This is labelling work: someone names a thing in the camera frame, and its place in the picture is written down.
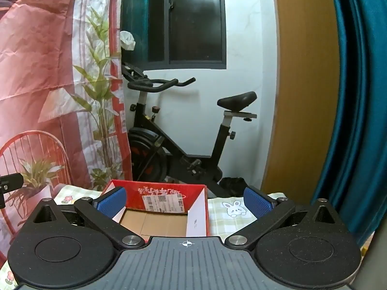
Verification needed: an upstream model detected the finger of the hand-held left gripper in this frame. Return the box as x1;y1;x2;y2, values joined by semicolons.
0;174;24;192

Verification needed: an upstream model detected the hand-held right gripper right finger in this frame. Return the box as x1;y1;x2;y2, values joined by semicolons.
224;187;348;251

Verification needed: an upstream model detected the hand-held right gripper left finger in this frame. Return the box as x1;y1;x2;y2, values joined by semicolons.
29;187;146;250

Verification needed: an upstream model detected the red cardboard box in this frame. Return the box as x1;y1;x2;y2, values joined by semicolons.
101;180;211;244

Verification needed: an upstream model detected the black bag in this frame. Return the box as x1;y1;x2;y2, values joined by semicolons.
219;177;250;198

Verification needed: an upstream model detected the checked rabbit print cloth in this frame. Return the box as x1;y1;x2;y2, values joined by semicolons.
0;184;286;290

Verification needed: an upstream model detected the black exercise bike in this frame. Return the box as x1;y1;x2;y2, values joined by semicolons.
121;62;257;198

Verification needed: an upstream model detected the wooden door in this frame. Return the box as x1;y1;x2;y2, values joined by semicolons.
261;0;342;200

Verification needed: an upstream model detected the printed backdrop cloth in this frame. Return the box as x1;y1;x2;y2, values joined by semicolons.
0;0;134;266

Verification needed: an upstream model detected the blue teal pleated curtain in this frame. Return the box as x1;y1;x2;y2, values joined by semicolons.
311;0;387;248

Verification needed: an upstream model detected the white crumpled plastic bag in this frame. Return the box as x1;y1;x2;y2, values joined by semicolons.
120;31;135;50

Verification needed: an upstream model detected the dark teal window curtain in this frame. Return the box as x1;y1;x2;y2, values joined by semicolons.
121;0;150;64

